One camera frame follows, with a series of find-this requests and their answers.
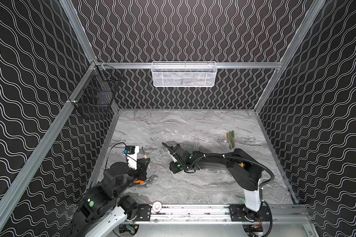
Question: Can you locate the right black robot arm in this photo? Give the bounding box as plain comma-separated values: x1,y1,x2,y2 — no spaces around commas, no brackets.
162,142,275,222

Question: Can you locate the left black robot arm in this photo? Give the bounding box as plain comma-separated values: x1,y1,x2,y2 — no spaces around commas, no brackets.
61,158,150,237

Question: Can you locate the white round knob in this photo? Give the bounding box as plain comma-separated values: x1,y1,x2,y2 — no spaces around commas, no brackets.
152,201,163,213

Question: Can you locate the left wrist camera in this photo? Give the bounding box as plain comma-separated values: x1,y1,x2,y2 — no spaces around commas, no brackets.
123,146,139,170

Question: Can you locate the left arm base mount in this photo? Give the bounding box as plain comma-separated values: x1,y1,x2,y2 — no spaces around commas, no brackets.
130,204,152,222

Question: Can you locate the aluminium front rail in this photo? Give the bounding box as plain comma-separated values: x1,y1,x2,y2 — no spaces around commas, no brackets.
130,204,309,224

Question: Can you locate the white wire mesh basket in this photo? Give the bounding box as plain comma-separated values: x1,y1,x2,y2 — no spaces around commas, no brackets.
151,61,218,87

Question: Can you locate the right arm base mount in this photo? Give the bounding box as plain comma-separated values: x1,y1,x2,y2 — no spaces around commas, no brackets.
229,203,272,223

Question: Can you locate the black wire mesh basket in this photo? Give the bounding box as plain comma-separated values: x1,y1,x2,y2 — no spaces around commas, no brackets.
72,62,124,120

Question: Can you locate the aluminium corner frame post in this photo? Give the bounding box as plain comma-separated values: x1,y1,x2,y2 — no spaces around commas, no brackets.
254,0,326,115

